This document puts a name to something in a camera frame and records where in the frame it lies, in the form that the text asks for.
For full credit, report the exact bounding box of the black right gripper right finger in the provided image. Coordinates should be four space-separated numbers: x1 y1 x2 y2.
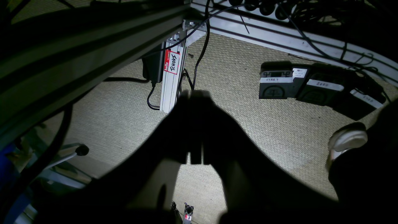
194 95 397 224

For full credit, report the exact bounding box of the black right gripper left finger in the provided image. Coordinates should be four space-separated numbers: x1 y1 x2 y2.
34 90 204 224

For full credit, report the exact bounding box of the start foot pedal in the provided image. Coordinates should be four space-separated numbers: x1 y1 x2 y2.
259 61 311 99

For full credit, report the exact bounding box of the white sneaker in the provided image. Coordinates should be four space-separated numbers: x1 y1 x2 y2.
325 122 368 171

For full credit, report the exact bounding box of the zero foot pedal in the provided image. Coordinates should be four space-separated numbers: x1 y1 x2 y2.
296 70 351 107

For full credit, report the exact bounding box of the black power adapter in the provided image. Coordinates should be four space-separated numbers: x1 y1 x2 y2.
142 42 166 83

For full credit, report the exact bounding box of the stop foot pedal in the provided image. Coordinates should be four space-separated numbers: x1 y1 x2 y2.
332 83 386 121

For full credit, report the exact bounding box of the aluminium frame leg with label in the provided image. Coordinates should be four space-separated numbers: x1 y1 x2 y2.
160 20 206 113

